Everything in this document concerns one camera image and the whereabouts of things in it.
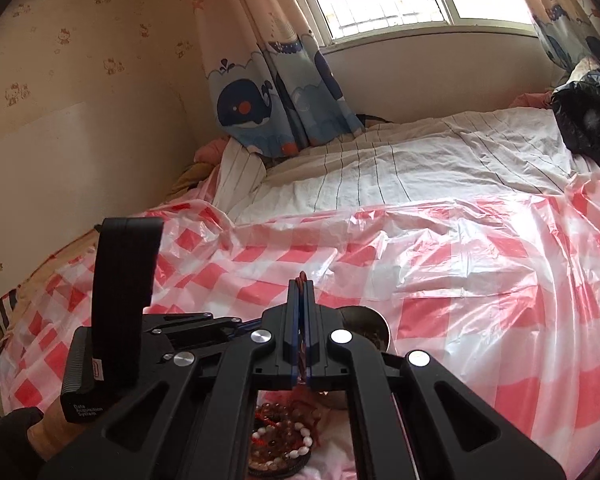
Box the amber bead bracelet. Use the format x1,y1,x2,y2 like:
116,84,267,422
275,400,327,441

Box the yellow bed sheet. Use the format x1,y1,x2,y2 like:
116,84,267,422
9,227,102,313

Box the whale print curtain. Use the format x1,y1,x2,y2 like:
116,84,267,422
524,0,600,92
184,0,367,159

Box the white striped blanket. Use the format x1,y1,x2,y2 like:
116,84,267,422
214,106,587,227

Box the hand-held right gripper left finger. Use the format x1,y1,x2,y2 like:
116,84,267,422
37,280,303,480

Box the red checked plastic sheet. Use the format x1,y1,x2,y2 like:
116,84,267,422
0,172,600,480

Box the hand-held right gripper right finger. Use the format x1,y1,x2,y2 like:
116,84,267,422
304,280,566,480

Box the pink cloth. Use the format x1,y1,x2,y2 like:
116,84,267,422
509,91,556,109
194,139,231,167

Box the black braided leather bracelet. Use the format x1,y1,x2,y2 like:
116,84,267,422
247,460,312,479

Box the pink bead bracelet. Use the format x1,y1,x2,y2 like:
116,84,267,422
252,439,282,471

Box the striped pillow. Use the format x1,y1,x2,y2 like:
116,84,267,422
0,284,22,337

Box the person's left forearm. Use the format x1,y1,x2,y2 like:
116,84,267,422
0,406,45,480

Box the red cord bracelet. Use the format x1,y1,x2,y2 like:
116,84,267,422
295,270,315,392

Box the person's left hand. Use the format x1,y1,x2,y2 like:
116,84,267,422
27,400,88,461

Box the white bead bracelet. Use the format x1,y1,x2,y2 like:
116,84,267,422
252,422,314,462

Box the round metal tin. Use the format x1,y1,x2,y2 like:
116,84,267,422
320,305,392,411

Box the black jacket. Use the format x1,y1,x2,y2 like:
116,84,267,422
550,59,600,179

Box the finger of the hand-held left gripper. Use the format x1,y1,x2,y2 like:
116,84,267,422
152,318,259,357
144,312,217,334

